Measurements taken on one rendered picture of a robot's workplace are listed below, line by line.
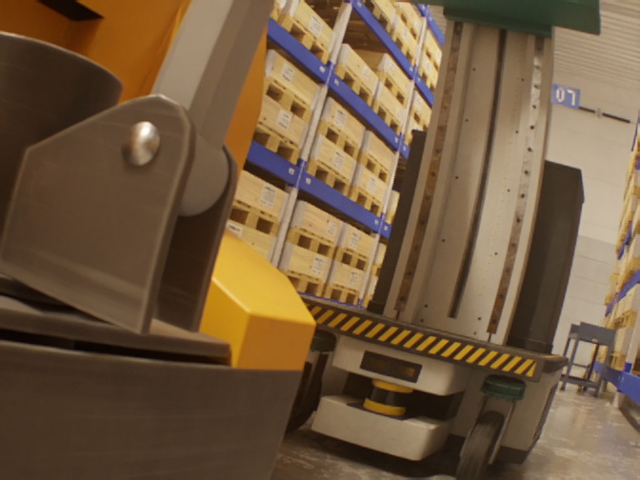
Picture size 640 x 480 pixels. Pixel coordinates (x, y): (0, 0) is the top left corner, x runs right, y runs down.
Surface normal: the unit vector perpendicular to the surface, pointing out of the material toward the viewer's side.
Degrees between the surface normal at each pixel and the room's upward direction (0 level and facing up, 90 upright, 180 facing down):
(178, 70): 90
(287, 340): 90
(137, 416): 90
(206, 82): 89
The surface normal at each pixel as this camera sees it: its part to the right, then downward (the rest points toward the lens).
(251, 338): 0.86, 0.21
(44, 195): -0.15, -0.10
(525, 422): -0.47, -0.18
